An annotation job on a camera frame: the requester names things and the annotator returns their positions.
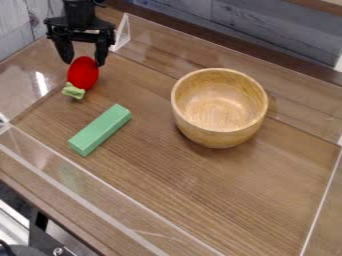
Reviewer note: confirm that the green rectangular block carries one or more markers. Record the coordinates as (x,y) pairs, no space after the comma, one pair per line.
(98,130)

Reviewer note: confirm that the black table leg bracket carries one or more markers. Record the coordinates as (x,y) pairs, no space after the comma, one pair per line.
(48,237)

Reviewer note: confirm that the red plush tomato toy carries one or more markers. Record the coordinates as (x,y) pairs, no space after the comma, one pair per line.
(81,77)

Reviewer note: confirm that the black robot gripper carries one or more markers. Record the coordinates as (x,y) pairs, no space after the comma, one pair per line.
(61,33)

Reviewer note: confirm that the clear acrylic corner bracket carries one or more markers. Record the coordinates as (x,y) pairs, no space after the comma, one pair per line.
(121,34)

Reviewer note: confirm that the light wooden bowl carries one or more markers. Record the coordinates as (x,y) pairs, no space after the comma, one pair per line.
(219,106)

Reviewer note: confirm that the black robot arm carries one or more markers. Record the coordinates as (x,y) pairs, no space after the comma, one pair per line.
(80,11)

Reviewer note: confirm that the clear acrylic tray wall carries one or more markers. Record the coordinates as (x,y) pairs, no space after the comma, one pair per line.
(113,224)

